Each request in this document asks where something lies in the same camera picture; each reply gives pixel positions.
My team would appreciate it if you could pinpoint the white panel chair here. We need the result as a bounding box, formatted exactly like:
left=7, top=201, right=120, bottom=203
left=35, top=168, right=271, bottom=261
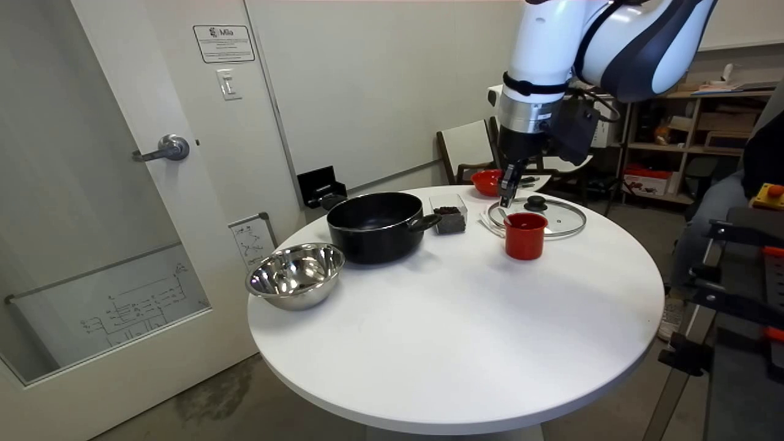
left=437, top=119, right=497, bottom=184

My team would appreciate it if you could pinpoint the white light switch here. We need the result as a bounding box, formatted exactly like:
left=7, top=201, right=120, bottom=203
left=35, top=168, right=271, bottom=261
left=215, top=67, right=246, bottom=104

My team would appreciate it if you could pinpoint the orange black clamp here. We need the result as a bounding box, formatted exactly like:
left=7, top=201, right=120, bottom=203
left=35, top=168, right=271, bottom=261
left=709, top=220, right=784, bottom=264
left=694, top=280, right=784, bottom=348

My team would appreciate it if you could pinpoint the black cooking pot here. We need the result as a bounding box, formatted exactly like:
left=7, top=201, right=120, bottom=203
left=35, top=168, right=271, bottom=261
left=326, top=192, right=445, bottom=264

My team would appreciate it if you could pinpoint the white wall sign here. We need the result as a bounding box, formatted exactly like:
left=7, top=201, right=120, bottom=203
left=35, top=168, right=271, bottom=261
left=192, top=22, right=257, bottom=67

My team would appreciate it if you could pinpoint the seated person in jeans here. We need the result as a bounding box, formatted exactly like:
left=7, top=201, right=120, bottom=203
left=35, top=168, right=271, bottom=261
left=670, top=81, right=784, bottom=291

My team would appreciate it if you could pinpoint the yellow hand controller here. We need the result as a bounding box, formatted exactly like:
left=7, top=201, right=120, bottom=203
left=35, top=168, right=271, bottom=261
left=748, top=181, right=784, bottom=214

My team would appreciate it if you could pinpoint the white door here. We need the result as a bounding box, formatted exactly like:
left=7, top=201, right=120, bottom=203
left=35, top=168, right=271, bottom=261
left=0, top=0, right=307, bottom=441

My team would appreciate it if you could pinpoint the glass pot lid black knob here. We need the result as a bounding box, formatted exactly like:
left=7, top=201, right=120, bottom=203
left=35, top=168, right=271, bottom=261
left=484, top=193, right=588, bottom=242

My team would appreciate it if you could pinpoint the silver door lever handle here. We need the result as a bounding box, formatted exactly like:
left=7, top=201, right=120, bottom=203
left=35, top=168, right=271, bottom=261
left=133, top=132, right=192, bottom=164

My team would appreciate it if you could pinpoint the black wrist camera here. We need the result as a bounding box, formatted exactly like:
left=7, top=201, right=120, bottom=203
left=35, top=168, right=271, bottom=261
left=547, top=97, right=603, bottom=168

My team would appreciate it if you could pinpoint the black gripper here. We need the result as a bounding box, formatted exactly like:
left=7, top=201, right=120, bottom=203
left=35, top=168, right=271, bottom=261
left=495, top=125, right=550, bottom=208

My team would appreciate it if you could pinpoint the stainless steel mixing bowl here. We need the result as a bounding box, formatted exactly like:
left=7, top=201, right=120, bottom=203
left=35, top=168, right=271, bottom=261
left=246, top=241, right=349, bottom=312

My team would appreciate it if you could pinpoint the red metal cup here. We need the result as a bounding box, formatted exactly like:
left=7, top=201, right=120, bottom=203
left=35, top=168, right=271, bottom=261
left=503, top=210, right=550, bottom=263

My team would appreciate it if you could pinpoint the wooden storage shelf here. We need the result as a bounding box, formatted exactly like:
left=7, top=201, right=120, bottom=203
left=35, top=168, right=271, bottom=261
left=609, top=76, right=780, bottom=206

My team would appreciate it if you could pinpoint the red plastic bowl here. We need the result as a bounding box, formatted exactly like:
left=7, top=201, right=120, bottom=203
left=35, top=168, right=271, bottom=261
left=470, top=168, right=505, bottom=198

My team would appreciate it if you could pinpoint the black robot cart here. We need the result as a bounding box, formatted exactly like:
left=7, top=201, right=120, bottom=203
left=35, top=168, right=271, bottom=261
left=660, top=203, right=784, bottom=441

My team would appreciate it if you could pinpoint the white low side table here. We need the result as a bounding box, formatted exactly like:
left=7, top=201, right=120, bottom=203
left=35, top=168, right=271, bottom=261
left=536, top=154, right=595, bottom=180

